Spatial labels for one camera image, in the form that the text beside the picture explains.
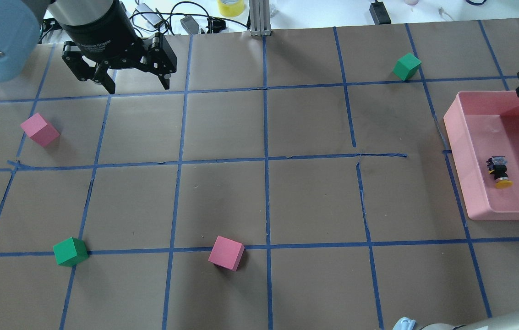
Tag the pink plastic bin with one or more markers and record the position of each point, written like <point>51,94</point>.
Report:
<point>481,124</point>

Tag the pink cube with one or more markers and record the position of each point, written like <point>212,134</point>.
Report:
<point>226,253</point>
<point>40,130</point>

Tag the pink cube centre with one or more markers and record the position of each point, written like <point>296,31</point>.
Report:
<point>226,253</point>

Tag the green cube near bin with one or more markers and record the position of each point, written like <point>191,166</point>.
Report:
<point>406,66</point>

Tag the yellow tape roll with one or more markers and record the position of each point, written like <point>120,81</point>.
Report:
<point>230,8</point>

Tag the green cube far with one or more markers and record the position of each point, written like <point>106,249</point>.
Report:
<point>70,252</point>

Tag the aluminium frame post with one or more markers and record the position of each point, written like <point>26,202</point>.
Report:
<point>259,18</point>

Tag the pink cube far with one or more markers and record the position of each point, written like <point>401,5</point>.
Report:
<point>40,130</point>

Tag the yellow push button switch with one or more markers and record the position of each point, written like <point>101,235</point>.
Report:
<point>497,168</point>

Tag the black power adapter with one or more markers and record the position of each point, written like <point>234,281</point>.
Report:
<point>379,13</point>

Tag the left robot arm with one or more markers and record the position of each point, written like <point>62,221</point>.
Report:
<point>20,30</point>

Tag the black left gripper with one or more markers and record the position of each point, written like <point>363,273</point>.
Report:
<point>95,37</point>

